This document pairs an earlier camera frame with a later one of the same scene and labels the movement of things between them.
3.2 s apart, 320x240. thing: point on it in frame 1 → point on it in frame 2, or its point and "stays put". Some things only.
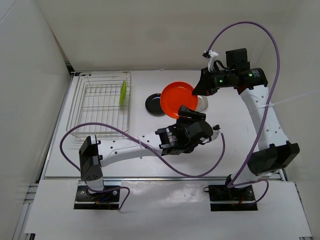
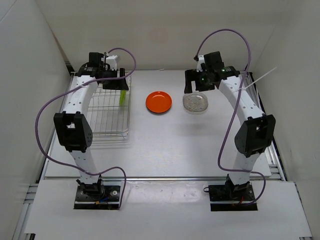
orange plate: [175, 94] → [159, 101]
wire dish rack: [103, 97] stays put
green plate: [123, 92] stays put
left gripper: [184, 110] → [117, 84]
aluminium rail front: [139, 179] stays put
